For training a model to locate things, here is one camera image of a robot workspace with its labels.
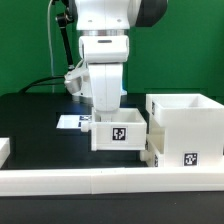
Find white L-shaped border fence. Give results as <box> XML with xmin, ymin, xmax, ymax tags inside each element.
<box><xmin>0</xmin><ymin>155</ymin><xmax>224</xmax><ymax>196</ymax></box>

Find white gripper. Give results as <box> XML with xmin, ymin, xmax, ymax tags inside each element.
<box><xmin>79</xmin><ymin>35</ymin><xmax>129</xmax><ymax>122</ymax></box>

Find white drawer cabinet box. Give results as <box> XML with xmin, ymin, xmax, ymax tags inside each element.
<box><xmin>146</xmin><ymin>94</ymin><xmax>224</xmax><ymax>167</ymax></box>

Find white block at left edge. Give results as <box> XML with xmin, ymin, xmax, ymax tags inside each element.
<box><xmin>0</xmin><ymin>138</ymin><xmax>10</xmax><ymax>168</ymax></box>

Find white drawer tray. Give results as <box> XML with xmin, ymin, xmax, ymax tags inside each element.
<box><xmin>140</xmin><ymin>135</ymin><xmax>164</xmax><ymax>167</ymax></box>
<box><xmin>81</xmin><ymin>108</ymin><xmax>147</xmax><ymax>151</ymax></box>

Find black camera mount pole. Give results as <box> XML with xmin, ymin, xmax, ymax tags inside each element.
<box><xmin>56</xmin><ymin>0</ymin><xmax>77</xmax><ymax>71</ymax></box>

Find black base cable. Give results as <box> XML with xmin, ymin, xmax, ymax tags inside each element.
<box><xmin>18</xmin><ymin>75</ymin><xmax>68</xmax><ymax>94</ymax></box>

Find white hanging cable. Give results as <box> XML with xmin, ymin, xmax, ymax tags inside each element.
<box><xmin>46</xmin><ymin>0</ymin><xmax>56</xmax><ymax>94</ymax></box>

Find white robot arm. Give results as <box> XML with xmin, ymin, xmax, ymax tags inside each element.
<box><xmin>65</xmin><ymin>0</ymin><xmax>168</xmax><ymax>122</ymax></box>

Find fiducial marker sheet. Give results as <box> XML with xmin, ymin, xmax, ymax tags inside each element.
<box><xmin>56</xmin><ymin>115</ymin><xmax>91</xmax><ymax>129</ymax></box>

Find white front drawer tray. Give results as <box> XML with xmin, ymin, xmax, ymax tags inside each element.
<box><xmin>140</xmin><ymin>135</ymin><xmax>164</xmax><ymax>167</ymax></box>

